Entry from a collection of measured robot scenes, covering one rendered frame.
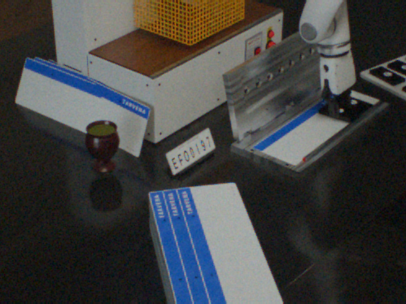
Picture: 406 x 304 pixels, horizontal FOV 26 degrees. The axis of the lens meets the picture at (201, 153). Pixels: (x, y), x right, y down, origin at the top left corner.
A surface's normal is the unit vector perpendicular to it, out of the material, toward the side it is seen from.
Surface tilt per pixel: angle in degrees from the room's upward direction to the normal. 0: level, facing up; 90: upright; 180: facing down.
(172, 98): 90
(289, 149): 0
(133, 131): 69
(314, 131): 0
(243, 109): 76
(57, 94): 63
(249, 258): 0
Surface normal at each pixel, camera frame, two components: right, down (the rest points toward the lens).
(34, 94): -0.54, -0.01
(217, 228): 0.00, -0.84
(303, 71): 0.75, 0.13
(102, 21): 0.77, 0.34
